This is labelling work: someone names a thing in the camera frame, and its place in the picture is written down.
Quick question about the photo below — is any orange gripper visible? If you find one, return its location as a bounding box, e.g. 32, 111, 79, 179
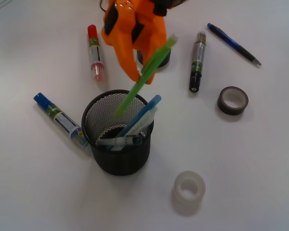
102, 0, 167, 82

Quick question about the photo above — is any green mechanical pencil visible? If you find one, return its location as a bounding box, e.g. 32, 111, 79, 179
114, 34, 178, 119

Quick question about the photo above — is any light blue pen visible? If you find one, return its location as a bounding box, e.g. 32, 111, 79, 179
116, 95, 161, 138

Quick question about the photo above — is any white clear pen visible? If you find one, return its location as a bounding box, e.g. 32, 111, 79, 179
127, 106, 158, 136

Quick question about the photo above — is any silver pen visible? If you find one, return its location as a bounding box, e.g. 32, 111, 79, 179
96, 135, 143, 150

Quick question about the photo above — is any black mesh pen holder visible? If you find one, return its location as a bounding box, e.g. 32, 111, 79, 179
81, 90, 154, 176

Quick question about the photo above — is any dark blue ballpoint pen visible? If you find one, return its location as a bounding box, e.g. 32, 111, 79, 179
207, 23, 262, 66

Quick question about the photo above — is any red cap marker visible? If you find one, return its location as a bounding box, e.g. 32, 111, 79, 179
87, 25, 104, 81

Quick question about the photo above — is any large black tape roll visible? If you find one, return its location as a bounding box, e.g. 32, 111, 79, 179
136, 50, 171, 71

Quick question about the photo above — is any black cap marker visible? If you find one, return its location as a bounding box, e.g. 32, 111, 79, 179
189, 31, 206, 92

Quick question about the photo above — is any blue cap marker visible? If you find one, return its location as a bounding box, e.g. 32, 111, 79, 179
34, 92, 89, 149

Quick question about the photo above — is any small brown tape roll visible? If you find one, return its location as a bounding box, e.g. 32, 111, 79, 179
217, 86, 249, 116

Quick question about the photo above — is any clear tape roll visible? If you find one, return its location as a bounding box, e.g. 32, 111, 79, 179
171, 171, 206, 217

